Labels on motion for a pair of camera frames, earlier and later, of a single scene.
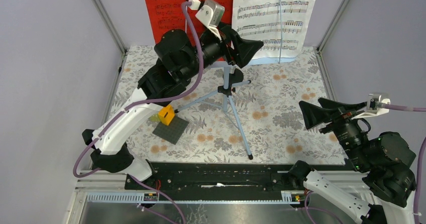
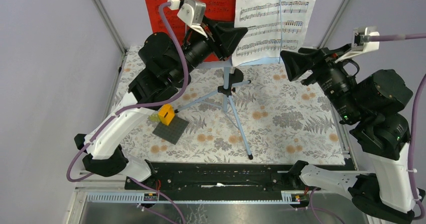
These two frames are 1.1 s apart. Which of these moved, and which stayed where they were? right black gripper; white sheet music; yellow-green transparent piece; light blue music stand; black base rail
Moved: right black gripper
Stayed: light blue music stand; white sheet music; yellow-green transparent piece; black base rail
